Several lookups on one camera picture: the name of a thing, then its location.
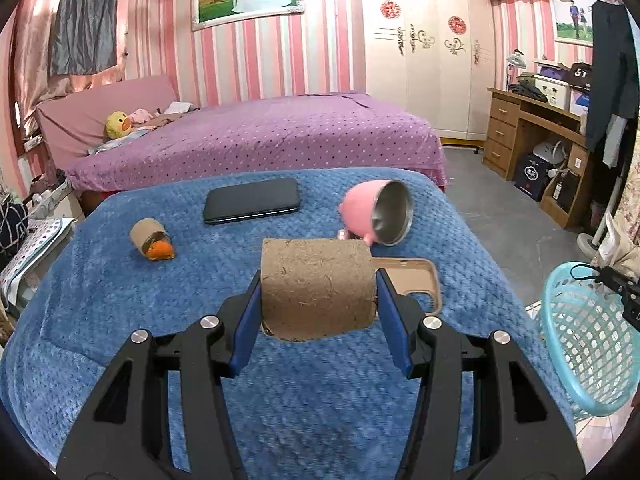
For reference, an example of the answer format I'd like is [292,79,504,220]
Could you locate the grey curtain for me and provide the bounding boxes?
[47,0,123,78]

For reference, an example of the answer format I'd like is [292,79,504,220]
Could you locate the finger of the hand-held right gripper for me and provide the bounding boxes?
[597,265,640,333]

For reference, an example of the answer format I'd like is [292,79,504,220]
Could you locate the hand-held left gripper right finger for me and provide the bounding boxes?
[375,268,586,480]

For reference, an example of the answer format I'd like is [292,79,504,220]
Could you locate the pink cup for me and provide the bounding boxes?
[337,180,415,247]

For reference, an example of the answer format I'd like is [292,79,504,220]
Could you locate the pink curtain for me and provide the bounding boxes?
[12,0,126,136]

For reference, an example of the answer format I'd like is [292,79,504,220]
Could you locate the purple dotted bed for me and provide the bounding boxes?
[65,91,447,196]

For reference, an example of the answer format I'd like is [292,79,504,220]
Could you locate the black patterned bag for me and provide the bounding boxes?
[0,202,28,256]

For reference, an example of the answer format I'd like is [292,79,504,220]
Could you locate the dark hanging clothes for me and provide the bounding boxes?
[585,0,640,153]

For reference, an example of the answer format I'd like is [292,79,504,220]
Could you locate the desk lamp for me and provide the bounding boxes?
[506,50,527,92]

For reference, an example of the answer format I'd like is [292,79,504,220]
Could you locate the turquoise plastic basket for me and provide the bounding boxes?
[539,261,640,422]

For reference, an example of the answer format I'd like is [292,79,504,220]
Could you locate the black phone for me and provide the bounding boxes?
[202,177,302,226]

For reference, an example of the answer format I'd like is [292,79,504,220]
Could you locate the wooden desk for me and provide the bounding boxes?
[482,87,601,231]

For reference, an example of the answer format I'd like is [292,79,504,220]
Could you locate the pink covered headboard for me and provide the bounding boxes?
[35,75,180,168]

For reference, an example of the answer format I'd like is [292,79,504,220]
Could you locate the blue quilted blanket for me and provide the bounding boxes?
[0,166,576,480]

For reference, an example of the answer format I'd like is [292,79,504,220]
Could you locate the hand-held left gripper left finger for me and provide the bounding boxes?
[56,269,263,480]

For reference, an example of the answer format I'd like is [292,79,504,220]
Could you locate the beige phone case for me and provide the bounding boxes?
[369,256,445,317]

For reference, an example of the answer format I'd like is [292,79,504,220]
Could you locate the small framed couple picture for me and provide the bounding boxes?
[552,0,599,46]

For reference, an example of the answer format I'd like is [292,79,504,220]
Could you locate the dark blue bag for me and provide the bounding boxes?
[513,152,551,202]

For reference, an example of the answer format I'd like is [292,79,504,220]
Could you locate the white storage box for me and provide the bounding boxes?
[532,74,572,111]

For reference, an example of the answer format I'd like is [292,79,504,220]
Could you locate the dotted white cloth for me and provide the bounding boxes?
[0,217,76,311]

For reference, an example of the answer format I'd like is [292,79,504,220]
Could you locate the cream wardrobe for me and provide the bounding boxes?
[357,0,497,142]

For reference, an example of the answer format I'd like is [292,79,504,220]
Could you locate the yellow duck plush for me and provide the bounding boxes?
[104,111,133,140]

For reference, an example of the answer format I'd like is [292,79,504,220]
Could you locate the orange fruit piece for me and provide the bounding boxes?
[147,240,177,261]

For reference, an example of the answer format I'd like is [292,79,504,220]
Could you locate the white floor fan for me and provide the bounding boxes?
[576,210,616,261]

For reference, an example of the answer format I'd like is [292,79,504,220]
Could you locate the brown fibre tube with orange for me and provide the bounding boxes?
[129,217,173,256]

